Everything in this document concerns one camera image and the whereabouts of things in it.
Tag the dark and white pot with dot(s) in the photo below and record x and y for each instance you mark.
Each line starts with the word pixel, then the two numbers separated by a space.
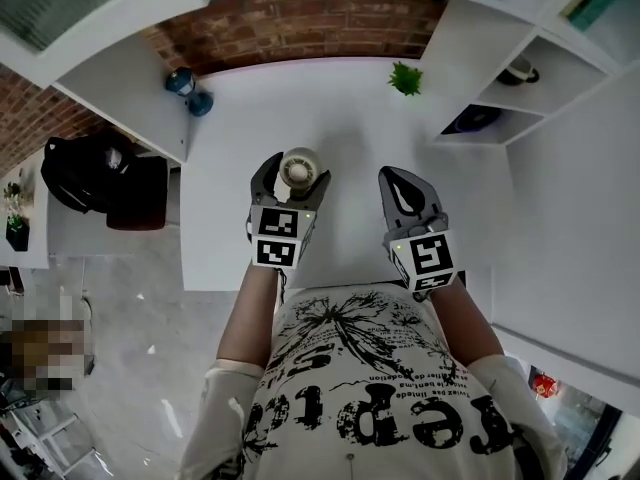
pixel 517 72

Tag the small green potted plant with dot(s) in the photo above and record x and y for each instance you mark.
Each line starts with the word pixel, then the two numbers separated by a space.
pixel 406 80

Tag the black backpack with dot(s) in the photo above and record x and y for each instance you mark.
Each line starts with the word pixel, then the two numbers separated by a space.
pixel 90 173

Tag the person's right forearm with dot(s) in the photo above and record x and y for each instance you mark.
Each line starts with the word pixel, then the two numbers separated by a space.
pixel 465 323

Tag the white printed t-shirt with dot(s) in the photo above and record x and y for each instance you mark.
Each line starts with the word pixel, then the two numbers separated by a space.
pixel 370 393

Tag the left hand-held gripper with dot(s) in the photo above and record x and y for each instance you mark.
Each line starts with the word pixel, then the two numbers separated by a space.
pixel 280 238

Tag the white desk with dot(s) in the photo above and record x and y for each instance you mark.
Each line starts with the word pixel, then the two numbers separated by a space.
pixel 350 133

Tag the flowers in black pot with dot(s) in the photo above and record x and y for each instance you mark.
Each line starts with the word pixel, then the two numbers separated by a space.
pixel 17 228

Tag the red ornament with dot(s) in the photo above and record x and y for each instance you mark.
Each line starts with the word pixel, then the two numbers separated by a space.
pixel 542 385

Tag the white cabinet ribbed glass door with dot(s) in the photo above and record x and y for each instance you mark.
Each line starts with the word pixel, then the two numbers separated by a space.
pixel 65 8

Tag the white shelf unit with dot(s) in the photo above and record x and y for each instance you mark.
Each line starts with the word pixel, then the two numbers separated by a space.
pixel 550 88

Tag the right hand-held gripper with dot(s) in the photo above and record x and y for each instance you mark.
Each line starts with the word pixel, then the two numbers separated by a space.
pixel 430 260

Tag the blue hourglass ornament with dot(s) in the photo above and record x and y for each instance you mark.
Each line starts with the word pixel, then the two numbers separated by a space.
pixel 190 93

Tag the wooden chair dark red seat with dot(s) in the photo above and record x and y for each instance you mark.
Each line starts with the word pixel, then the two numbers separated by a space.
pixel 145 203

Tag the white side table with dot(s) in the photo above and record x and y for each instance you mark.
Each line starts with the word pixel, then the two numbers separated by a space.
pixel 35 203

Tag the person's left forearm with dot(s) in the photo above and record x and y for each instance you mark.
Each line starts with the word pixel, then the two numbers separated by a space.
pixel 250 318

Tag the teal book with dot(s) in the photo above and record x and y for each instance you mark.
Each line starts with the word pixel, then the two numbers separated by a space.
pixel 600 3

